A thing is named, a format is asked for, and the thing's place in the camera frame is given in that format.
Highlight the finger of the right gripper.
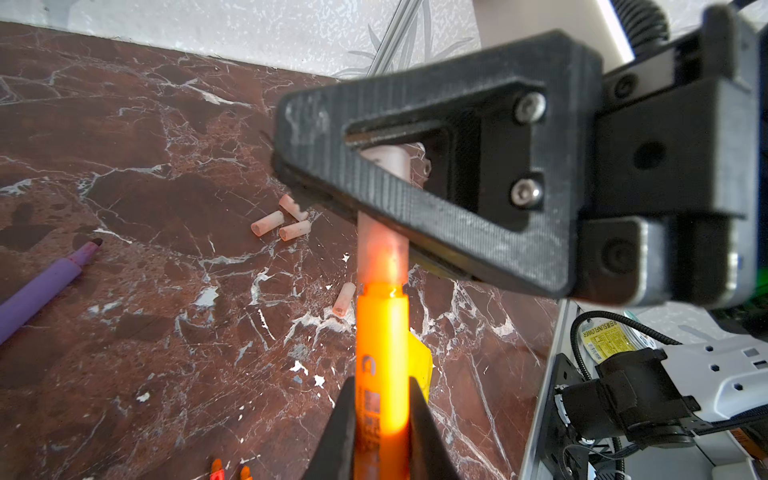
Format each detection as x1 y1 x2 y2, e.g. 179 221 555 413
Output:
273 30 603 298

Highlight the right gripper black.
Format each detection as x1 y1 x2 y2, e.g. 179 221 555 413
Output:
572 4 760 308

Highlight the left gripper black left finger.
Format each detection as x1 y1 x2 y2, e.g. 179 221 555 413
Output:
302 376 356 480

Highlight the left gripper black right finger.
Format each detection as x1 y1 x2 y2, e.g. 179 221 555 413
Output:
409 377 459 480

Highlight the translucent pink pen cap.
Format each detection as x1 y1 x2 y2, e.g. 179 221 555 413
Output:
250 210 285 237

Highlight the purple marker pen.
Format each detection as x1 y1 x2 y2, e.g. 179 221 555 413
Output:
1 238 103 343

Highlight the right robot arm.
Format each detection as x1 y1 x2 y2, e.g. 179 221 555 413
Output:
273 1 767 479

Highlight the red marker pen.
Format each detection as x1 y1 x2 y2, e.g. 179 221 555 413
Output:
209 459 226 480

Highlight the yellow toy shovel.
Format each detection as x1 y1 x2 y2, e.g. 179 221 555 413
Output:
407 333 434 402

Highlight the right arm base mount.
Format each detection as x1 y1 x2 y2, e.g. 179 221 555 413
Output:
536 353 590 479

